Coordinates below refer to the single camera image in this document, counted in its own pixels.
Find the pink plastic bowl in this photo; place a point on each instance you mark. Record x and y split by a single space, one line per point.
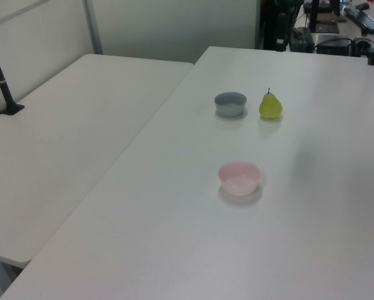
239 178

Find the green pear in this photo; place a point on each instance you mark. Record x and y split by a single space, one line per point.
270 107

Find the black electronics box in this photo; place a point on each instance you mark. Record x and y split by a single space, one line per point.
333 45

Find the black monitor stand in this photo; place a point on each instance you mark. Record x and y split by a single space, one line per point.
322 18

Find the black computer mouse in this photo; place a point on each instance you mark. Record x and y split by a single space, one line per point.
362 6

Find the black upright post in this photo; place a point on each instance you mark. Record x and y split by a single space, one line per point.
281 31

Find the white side table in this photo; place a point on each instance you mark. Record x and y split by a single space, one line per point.
68 143

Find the green and black tool case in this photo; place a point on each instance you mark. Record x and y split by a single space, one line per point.
302 39

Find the grey plastic bowl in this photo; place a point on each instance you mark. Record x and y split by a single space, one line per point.
230 104

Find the grey metal partition post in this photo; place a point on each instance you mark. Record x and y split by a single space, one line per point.
93 28

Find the black computer keyboard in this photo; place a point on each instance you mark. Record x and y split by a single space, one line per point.
363 18

